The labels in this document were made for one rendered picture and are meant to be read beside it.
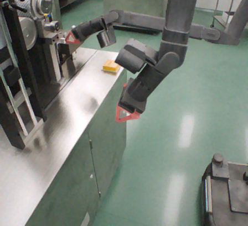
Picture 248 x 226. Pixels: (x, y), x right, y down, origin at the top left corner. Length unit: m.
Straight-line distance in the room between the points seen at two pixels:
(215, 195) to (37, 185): 1.08
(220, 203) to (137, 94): 1.06
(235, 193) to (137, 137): 0.92
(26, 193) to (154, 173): 1.21
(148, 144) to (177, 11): 1.57
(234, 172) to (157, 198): 0.55
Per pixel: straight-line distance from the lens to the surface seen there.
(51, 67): 1.04
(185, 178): 1.79
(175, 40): 0.48
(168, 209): 1.65
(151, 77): 0.53
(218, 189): 1.53
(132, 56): 0.52
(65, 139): 0.81
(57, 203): 0.89
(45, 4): 0.98
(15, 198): 0.73
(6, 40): 0.69
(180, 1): 0.46
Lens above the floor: 1.50
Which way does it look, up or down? 40 degrees down
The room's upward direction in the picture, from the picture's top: straight up
